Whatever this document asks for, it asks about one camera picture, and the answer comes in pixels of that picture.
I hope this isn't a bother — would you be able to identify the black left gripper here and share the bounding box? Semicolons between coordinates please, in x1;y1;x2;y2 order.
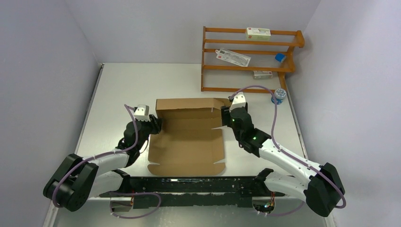
135;114;163;150

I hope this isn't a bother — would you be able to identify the brown cardboard box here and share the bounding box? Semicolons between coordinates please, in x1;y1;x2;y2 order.
148;97;231;177

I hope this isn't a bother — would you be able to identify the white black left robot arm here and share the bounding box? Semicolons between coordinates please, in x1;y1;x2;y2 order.
43;114;163;212

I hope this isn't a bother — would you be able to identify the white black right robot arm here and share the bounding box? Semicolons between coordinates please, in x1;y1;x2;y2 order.
221;106;346;217

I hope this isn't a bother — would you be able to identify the small grey-white box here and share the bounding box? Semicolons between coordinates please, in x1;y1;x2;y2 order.
253;71;274;79

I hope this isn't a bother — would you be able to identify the green white box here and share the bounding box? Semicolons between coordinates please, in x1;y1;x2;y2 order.
245;27;271;41

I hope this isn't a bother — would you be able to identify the blue white round jar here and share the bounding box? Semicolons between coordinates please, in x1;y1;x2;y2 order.
271;88;287;105

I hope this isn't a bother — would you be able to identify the orange wooden shelf rack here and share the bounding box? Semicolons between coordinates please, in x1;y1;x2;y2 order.
200;26;305;92

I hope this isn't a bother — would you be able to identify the flat white packet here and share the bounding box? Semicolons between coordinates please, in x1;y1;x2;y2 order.
215;48;251;67

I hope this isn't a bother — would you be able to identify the small blue block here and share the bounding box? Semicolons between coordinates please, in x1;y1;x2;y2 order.
275;53;286;63

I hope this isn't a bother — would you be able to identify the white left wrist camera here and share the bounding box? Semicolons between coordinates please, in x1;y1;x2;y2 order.
133;105;150;122

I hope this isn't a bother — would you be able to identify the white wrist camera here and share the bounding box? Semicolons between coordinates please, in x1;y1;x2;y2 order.
133;105;150;122
229;92;246;112

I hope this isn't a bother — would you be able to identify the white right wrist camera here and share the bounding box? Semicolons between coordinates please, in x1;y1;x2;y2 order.
229;92;246;112

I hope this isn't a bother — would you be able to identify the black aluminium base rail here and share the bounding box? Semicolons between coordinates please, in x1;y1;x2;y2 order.
52;175;328;209

